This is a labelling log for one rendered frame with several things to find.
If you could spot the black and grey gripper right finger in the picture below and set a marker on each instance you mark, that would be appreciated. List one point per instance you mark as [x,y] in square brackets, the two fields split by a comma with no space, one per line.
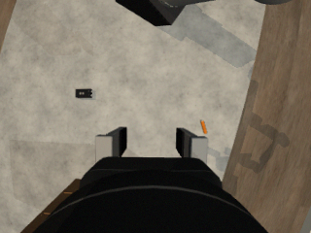
[191,145]

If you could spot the brown wooden drawer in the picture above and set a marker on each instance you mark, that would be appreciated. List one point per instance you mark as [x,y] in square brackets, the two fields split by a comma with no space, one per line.
[74,187]
[35,224]
[56,203]

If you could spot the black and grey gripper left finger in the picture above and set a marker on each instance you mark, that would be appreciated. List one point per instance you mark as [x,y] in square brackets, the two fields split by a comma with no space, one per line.
[112,144]

